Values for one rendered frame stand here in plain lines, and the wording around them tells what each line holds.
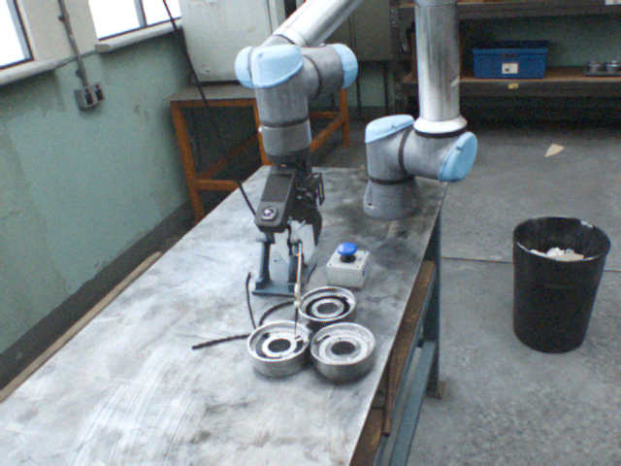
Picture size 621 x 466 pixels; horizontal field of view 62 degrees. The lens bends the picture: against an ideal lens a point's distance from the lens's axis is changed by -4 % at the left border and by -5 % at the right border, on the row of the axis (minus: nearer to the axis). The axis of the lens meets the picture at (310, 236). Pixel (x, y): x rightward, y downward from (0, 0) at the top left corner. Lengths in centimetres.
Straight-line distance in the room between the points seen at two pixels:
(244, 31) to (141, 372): 237
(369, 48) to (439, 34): 351
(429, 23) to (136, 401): 88
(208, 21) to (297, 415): 262
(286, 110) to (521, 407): 144
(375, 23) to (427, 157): 344
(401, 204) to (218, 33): 205
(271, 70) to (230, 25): 233
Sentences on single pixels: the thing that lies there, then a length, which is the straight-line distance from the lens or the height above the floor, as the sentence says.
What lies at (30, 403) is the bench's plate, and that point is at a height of 80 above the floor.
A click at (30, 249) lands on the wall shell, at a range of 256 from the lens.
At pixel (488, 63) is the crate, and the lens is 428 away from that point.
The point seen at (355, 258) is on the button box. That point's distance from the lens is 109.
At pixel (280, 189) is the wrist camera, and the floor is 108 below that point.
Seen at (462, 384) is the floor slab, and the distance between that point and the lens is 203.
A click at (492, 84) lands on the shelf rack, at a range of 420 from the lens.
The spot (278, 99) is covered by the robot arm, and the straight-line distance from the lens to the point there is 80.
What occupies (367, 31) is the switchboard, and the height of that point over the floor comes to 80.
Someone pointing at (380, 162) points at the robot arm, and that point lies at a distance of 130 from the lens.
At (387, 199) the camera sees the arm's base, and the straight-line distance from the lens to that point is 132.
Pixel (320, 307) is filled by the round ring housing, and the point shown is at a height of 82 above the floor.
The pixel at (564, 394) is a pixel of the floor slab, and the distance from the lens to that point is 206.
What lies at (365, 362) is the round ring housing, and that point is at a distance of 86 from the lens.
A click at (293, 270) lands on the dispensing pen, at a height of 93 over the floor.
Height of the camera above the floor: 140
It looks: 28 degrees down
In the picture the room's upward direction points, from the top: 7 degrees counter-clockwise
